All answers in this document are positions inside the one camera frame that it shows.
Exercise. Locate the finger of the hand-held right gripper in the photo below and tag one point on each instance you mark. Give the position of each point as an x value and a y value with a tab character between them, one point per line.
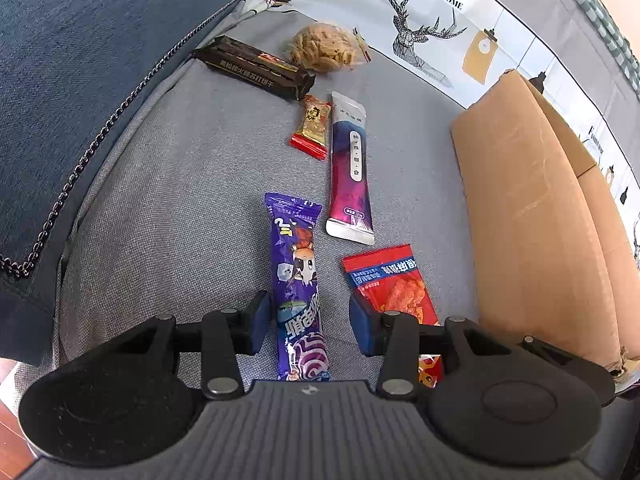
575	375

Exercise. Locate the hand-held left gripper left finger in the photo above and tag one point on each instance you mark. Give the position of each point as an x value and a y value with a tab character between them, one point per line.
259	322

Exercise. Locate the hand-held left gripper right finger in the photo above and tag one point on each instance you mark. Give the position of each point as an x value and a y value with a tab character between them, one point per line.
364	325

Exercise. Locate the purple snack packet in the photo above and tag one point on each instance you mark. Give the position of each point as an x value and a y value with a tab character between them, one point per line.
295	280

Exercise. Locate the brown cardboard box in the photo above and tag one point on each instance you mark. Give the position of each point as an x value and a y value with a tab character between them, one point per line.
525	210

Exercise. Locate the black biscuit packet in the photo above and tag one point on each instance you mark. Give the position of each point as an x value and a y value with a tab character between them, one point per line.
250	65

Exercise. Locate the clear bag of twisted biscuits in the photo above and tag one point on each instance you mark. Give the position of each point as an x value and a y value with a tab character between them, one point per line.
325	47

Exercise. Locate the red snack packet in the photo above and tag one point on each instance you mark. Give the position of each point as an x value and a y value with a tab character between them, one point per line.
390	280

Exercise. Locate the grey printed bed sheet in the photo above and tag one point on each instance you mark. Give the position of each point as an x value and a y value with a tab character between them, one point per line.
200	185

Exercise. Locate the pink purple stick packet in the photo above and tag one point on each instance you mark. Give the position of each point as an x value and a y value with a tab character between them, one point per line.
350	170

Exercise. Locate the gold red candy packet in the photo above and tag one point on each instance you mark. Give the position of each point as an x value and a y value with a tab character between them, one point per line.
312	127

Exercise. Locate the green checked cloth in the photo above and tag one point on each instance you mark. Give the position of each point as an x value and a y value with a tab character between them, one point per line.
600	20

